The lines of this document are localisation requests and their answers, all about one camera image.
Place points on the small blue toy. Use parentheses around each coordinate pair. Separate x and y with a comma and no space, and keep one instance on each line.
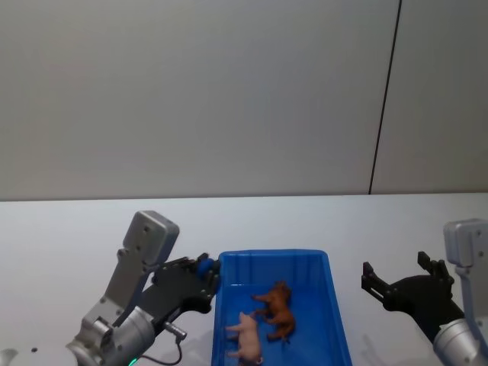
(207,265)

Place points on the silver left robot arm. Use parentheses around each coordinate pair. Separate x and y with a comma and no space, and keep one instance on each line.
(148,236)

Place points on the blue plastic bin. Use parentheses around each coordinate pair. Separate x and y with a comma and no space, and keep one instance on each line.
(309,267)

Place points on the brown toy bull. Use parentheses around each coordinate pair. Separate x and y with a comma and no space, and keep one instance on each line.
(283,309)

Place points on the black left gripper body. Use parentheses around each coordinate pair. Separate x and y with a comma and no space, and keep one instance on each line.
(175,286)

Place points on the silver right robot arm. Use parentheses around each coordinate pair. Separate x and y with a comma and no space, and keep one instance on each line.
(467,240)

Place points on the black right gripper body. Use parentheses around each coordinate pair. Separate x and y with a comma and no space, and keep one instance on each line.
(423,297)

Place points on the pink toy pig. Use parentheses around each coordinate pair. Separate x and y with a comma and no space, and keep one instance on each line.
(248,339)

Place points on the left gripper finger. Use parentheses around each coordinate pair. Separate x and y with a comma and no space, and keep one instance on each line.
(190,262)
(210,285)

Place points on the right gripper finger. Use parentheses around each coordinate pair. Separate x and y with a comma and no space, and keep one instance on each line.
(373,282)
(434,267)

